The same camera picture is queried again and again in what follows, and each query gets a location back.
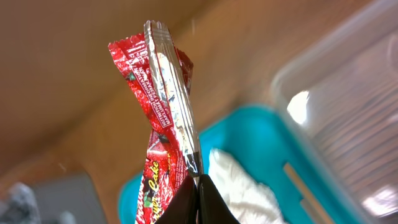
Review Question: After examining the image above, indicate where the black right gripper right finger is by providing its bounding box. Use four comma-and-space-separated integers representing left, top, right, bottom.
198, 174, 239, 224

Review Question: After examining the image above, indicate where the clear plastic bin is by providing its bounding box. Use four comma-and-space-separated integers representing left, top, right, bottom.
272, 0, 397, 223

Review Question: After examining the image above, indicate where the teal plastic tray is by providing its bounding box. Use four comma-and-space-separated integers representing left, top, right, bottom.
117, 104, 374, 224

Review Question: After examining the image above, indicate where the white napkin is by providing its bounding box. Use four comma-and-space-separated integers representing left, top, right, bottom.
208, 148, 286, 224

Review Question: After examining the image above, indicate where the red snack wrapper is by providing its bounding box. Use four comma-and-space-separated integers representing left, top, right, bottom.
108, 20, 203, 223

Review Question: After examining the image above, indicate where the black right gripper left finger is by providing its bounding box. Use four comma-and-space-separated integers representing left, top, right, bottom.
155, 176, 198, 224

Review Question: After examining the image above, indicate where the wooden chopstick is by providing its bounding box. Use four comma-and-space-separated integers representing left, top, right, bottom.
300, 198, 323, 224
283, 162, 335, 224

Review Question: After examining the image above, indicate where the grey dishwasher rack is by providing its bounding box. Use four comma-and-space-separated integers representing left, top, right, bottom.
1, 174, 107, 224

